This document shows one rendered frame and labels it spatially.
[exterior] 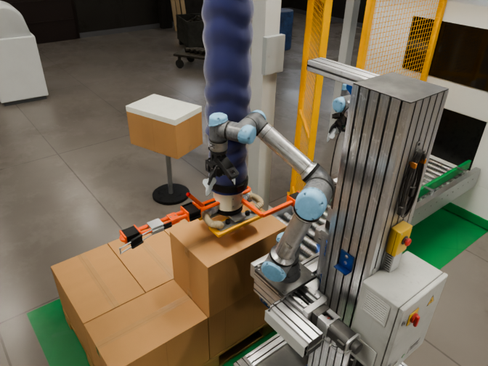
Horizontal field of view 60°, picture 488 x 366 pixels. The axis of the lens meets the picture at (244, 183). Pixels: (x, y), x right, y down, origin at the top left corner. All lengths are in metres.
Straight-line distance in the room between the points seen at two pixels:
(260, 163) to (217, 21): 2.18
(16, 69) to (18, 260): 3.97
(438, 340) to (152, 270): 2.09
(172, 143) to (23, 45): 3.98
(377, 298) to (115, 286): 1.66
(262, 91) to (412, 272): 2.14
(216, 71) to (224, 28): 0.19
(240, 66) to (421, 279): 1.24
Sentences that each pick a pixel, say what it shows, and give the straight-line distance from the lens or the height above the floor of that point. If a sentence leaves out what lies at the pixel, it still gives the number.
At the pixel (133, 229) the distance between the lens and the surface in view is 2.20.
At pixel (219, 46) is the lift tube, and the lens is 1.98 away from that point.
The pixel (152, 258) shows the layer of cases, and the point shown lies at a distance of 3.02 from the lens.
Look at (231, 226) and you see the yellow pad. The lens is 2.38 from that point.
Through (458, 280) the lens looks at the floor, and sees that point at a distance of 4.06.
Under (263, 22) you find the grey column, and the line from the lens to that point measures 3.50.
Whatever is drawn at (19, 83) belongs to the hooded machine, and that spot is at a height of 0.32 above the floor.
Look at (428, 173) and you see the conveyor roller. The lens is 4.34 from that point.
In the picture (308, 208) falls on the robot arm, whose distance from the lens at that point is 1.64.
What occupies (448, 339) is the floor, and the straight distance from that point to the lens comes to 3.56.
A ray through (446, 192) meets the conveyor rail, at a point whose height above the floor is 0.57.
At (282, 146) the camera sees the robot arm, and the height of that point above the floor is 1.75.
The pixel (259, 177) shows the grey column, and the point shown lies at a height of 0.46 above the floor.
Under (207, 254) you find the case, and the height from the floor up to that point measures 0.94.
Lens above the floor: 2.53
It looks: 32 degrees down
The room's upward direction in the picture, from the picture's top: 1 degrees clockwise
